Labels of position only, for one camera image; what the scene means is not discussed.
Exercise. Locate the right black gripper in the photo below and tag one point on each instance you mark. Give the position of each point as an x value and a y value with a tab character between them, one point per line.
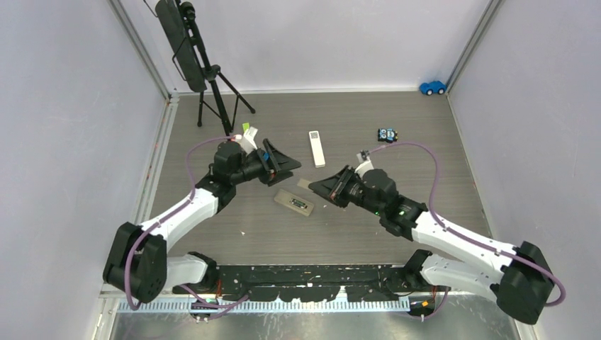
333	189

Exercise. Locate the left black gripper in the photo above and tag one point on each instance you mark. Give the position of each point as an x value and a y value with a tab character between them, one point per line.
271	175

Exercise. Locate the beige small battery cover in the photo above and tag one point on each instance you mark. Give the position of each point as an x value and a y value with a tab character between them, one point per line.
303	183

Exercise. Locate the short white remote control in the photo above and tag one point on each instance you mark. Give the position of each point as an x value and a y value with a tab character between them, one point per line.
284	197

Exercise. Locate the long white remote control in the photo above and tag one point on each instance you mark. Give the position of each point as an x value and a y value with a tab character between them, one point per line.
316	149

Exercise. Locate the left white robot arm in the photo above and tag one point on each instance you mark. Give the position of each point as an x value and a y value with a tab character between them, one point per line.
138	263

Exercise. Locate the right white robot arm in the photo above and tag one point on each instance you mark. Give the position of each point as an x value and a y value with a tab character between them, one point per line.
517	278

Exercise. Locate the small blue robot toy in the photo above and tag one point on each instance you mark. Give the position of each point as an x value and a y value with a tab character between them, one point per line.
388	135

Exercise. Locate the black tripod stand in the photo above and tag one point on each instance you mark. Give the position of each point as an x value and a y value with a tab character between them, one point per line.
210	72

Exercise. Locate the blue toy car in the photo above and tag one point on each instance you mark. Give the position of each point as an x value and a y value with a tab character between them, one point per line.
433	87

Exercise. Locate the black light panel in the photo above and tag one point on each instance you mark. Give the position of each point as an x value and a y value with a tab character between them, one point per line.
184	58

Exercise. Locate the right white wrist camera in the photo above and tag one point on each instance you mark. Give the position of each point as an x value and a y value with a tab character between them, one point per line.
365	163

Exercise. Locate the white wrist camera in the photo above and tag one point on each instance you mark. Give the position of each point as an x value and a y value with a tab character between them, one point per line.
365	163
246	139

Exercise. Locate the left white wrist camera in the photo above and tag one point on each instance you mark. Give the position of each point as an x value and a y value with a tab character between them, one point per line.
246	139

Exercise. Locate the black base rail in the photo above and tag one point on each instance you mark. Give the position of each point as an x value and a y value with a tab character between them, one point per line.
309	283

